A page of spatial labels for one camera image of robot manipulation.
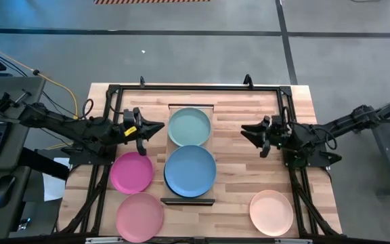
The black table clamp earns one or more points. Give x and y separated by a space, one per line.
248 82
142 82

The dusty pink plate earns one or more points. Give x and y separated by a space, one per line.
139 217

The peach plate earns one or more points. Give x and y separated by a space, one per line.
271 213

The teal green plate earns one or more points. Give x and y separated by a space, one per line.
189 127

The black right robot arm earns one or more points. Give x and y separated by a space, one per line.
303 137

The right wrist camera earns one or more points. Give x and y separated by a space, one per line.
278 123

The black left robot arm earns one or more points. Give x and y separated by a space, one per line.
80 130

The blue plate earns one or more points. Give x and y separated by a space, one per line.
190 171

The wooden shelf with black frame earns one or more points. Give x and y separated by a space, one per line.
187 201

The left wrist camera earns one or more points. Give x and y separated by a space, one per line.
129 117

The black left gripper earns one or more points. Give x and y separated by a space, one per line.
140 132

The white paper sheet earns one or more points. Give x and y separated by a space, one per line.
53 189

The silver metal bracket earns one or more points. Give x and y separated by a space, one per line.
293 241
103 240

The black clamp mount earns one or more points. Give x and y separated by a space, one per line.
3 101

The black computer mouse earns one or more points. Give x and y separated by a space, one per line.
3 189

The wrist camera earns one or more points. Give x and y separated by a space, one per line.
278 123
129 117

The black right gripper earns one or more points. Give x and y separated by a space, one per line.
274 139

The magenta pink plate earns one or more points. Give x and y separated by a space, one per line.
131 173

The black aluminium rig frame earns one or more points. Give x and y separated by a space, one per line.
198 88

